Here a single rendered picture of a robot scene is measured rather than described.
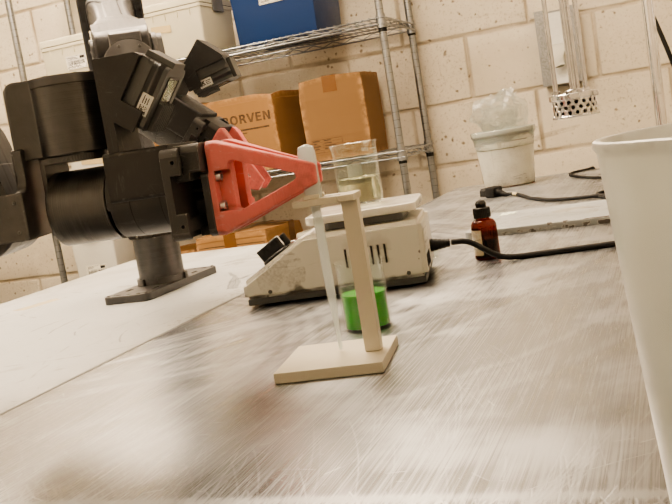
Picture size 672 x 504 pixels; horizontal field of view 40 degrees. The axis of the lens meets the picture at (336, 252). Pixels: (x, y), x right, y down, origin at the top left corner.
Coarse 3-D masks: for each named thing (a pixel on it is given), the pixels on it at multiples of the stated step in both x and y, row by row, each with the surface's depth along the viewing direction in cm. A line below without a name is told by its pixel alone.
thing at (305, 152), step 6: (306, 144) 67; (300, 150) 67; (306, 150) 67; (312, 150) 67; (300, 156) 67; (306, 156) 67; (312, 156) 67; (318, 174) 68; (318, 180) 67; (312, 186) 67; (318, 186) 67; (306, 192) 67; (312, 192) 67; (318, 192) 67
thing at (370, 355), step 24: (360, 192) 69; (360, 216) 67; (360, 240) 67; (360, 264) 68; (360, 288) 68; (360, 312) 68; (384, 336) 73; (288, 360) 70; (312, 360) 69; (336, 360) 67; (360, 360) 66; (384, 360) 66
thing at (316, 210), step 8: (312, 208) 68; (320, 208) 68; (320, 216) 68; (320, 224) 68; (320, 232) 68; (320, 240) 68; (320, 248) 68; (320, 256) 68; (328, 256) 68; (328, 264) 68; (328, 272) 69; (328, 280) 69; (328, 288) 69; (328, 296) 69; (336, 304) 69; (336, 312) 69; (336, 320) 69; (336, 328) 69
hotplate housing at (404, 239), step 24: (384, 216) 99; (408, 216) 101; (312, 240) 98; (336, 240) 98; (384, 240) 97; (408, 240) 96; (432, 240) 104; (288, 264) 99; (312, 264) 98; (384, 264) 97; (408, 264) 97; (264, 288) 100; (288, 288) 99; (312, 288) 99; (336, 288) 99
